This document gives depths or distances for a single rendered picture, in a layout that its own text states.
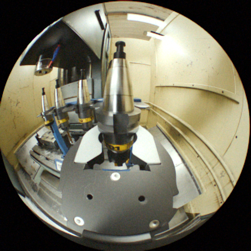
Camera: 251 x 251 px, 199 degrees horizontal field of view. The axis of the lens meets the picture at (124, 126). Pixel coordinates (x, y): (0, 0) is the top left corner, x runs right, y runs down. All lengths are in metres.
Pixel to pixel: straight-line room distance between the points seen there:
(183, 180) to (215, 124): 0.38
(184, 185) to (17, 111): 2.03
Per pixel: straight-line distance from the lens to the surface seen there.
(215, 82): 0.50
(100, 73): 0.86
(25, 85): 1.70
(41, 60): 0.66
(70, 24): 0.49
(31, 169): 1.28
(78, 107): 0.22
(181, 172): 0.59
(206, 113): 0.50
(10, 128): 1.55
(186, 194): 0.57
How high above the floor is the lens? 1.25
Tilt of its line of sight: 28 degrees down
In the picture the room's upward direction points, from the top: 1 degrees clockwise
